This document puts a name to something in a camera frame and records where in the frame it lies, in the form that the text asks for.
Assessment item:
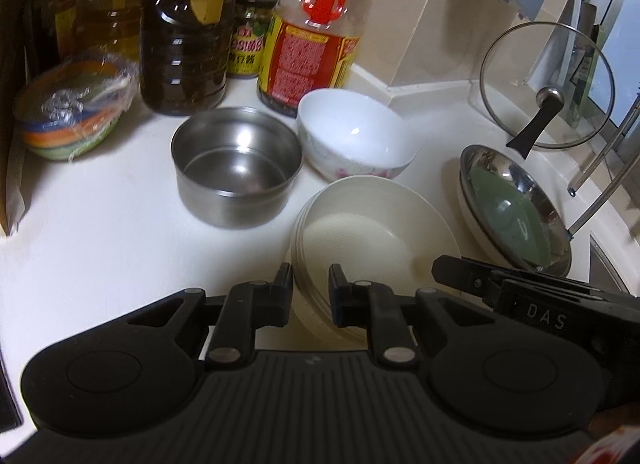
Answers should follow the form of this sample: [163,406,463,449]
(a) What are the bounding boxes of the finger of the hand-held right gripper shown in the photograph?
[431,255,503,307]

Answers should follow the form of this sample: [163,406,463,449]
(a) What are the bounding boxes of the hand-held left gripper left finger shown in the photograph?
[127,263,294,370]

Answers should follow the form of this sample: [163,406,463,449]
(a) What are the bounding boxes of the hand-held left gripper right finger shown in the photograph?
[328,265,493,370]

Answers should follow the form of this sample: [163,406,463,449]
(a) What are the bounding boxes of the white floral plate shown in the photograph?
[455,184,506,257]

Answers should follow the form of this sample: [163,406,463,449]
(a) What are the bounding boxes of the cream plastic bowl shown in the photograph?
[290,176,463,345]

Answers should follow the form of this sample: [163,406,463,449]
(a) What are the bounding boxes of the green square plate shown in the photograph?
[472,164,553,267]

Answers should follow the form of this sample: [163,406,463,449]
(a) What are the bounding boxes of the stainless steel plate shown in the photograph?
[459,145,573,277]

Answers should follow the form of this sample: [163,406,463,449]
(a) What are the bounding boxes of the stainless steel bowl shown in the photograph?
[170,107,303,231]

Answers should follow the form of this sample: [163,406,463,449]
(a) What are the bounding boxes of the white floral bowl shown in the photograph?
[297,88,425,183]

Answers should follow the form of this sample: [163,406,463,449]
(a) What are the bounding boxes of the plastic-wrapped colourful bowls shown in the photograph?
[12,54,141,165]

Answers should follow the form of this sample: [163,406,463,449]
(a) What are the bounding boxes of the stainless steel sink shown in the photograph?
[589,234,626,295]

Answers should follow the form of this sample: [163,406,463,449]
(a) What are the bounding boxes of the red white patterned clothing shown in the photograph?
[575,424,640,464]

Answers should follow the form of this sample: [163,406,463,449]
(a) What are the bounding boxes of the metal dish rack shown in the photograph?
[567,88,640,239]

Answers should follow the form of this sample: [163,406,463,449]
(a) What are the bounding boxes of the glass pot lid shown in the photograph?
[479,21,615,161]

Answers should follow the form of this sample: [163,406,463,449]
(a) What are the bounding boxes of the green cutting board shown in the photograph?
[570,24,613,129]

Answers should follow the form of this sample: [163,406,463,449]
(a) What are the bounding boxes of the window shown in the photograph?
[585,0,640,159]

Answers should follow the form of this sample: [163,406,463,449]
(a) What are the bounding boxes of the small sauce jar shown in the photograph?
[226,0,279,79]

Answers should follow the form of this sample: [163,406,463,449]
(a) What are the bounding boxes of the dark oil bottle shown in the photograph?
[139,0,236,117]

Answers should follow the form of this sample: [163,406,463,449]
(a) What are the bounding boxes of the grey cutting board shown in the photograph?
[527,0,586,89]

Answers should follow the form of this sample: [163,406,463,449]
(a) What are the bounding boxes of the black stove top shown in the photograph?
[0,359,25,434]

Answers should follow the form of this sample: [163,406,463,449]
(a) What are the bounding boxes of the brown cardboard panel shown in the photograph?
[0,0,36,237]

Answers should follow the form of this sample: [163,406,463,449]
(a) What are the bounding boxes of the yellow oil bottle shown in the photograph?
[75,0,146,64]

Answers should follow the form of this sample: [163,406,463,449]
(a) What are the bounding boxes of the red-handled sauce bottle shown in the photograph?
[257,0,362,119]

